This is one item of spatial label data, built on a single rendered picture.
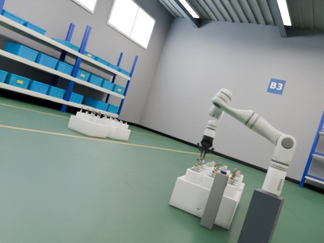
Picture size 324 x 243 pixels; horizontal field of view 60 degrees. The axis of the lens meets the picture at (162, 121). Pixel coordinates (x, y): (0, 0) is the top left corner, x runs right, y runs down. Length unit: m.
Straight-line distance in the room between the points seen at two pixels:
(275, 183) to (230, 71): 7.27
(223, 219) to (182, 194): 0.28
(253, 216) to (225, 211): 0.23
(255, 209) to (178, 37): 8.65
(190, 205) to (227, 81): 7.05
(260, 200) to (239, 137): 6.66
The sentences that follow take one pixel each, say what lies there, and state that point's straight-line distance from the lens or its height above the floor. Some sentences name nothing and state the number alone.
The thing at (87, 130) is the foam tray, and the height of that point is 0.07.
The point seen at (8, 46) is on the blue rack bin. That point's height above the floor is 0.93.
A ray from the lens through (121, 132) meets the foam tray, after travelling 4.38.
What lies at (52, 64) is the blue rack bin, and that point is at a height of 0.88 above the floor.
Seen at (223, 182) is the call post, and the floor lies 0.27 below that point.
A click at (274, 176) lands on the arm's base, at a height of 0.40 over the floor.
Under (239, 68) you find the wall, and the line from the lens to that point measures 8.68.
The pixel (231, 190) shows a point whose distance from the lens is 1.81.
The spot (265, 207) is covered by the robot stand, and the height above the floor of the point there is 0.24.
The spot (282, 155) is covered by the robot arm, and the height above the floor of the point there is 0.52.
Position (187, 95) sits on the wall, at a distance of 9.03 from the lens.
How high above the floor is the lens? 0.50
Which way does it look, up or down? level
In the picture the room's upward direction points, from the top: 18 degrees clockwise
